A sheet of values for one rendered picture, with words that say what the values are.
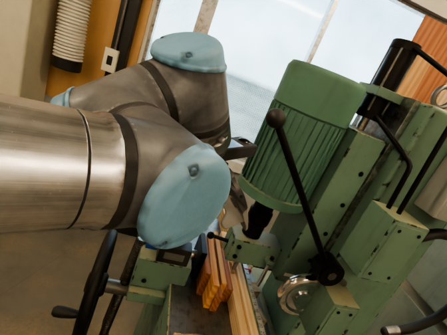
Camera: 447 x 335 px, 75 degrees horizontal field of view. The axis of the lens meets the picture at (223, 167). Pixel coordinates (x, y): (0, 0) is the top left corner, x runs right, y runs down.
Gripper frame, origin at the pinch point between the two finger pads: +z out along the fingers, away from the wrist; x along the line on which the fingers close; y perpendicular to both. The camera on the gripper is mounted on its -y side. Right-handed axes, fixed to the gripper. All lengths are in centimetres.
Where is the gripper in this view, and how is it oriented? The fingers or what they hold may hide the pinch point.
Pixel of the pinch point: (223, 207)
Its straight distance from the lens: 63.5
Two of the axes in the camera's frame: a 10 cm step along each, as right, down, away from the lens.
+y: -7.2, 5.3, -4.3
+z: 0.8, 6.9, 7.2
